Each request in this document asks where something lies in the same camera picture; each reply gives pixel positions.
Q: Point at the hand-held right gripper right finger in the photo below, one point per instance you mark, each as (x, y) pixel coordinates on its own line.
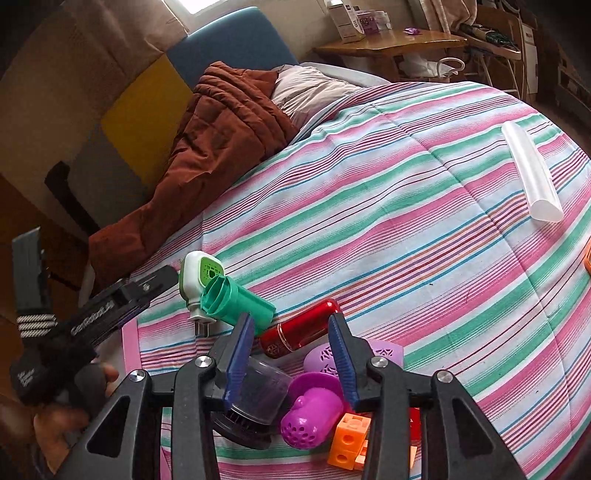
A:
(342, 364)

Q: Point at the white green plug-in device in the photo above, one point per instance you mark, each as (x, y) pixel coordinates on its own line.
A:
(191, 281)

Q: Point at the red building block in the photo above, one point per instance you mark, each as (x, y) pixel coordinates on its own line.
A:
(414, 427)

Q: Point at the small orange plastic piece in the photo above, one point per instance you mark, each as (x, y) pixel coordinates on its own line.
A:
(588, 258)

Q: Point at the wooden bedside table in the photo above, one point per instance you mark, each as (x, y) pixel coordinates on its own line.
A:
(397, 44)

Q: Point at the purple perforated plastic holder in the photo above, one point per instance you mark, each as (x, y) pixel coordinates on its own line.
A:
(309, 415)

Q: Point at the striped bed sheet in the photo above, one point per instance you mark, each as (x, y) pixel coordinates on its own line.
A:
(369, 207)

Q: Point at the brown quilt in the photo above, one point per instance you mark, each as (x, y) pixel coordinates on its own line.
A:
(207, 152)

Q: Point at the lilac egg-shaped case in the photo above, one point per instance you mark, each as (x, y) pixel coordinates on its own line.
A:
(388, 353)

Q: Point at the person's left hand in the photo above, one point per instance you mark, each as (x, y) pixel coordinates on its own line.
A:
(64, 424)

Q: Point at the white carton box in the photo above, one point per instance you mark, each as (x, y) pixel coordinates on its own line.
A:
(344, 21)

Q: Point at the white translucent tube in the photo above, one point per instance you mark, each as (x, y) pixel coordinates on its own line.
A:
(531, 175)

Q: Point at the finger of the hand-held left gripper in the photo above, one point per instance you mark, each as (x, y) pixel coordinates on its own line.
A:
(131, 311)
(154, 281)

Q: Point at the clear cup with dark base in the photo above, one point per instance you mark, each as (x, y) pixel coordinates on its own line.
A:
(263, 387)

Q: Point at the patchwork upholstered headboard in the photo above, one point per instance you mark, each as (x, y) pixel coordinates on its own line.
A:
(134, 110)

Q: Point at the beige curtain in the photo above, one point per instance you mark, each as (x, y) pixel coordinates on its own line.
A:
(438, 14)

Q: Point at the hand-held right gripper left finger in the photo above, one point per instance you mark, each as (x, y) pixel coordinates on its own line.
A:
(240, 355)

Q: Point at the green plastic cylinder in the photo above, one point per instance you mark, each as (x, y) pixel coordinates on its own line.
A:
(244, 300)

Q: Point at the orange cube blocks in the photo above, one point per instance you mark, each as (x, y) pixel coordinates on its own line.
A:
(348, 434)

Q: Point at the grey pillow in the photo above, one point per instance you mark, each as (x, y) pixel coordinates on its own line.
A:
(304, 92)

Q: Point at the red metallic cylinder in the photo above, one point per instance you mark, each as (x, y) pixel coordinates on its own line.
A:
(300, 330)

